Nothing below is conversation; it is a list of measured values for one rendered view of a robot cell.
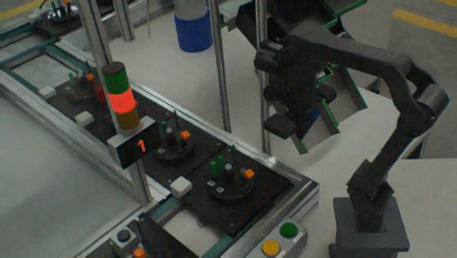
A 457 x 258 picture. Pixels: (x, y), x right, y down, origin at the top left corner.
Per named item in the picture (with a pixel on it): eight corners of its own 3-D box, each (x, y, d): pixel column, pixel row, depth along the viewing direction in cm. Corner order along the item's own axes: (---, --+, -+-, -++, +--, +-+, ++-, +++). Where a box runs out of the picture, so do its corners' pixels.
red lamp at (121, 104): (139, 104, 107) (135, 87, 103) (122, 116, 104) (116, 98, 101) (126, 97, 109) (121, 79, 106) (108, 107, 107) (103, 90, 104)
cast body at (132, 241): (145, 254, 110) (139, 235, 106) (130, 266, 108) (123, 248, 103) (124, 235, 115) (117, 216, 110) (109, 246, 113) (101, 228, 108)
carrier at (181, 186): (290, 184, 133) (290, 153, 125) (232, 239, 120) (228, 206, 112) (228, 149, 146) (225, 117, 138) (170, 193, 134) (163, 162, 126)
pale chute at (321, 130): (331, 135, 142) (340, 132, 138) (299, 155, 136) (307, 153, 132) (287, 53, 142) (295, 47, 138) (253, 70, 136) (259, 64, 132)
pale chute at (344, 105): (359, 110, 150) (368, 107, 145) (329, 129, 144) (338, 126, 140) (317, 33, 149) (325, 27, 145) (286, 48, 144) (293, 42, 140)
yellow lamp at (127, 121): (144, 122, 110) (139, 105, 107) (126, 133, 107) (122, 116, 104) (130, 113, 113) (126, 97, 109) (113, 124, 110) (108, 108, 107)
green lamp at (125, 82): (135, 86, 103) (130, 68, 100) (116, 98, 101) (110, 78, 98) (121, 79, 106) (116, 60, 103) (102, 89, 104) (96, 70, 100)
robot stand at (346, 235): (397, 297, 115) (410, 247, 102) (335, 297, 116) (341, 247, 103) (384, 246, 126) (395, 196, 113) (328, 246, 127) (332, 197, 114)
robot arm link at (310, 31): (442, 105, 84) (455, 53, 78) (423, 131, 80) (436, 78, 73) (301, 61, 100) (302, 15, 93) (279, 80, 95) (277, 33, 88)
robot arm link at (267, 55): (321, 26, 91) (270, 12, 97) (298, 45, 86) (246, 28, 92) (318, 75, 98) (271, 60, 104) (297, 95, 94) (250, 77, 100)
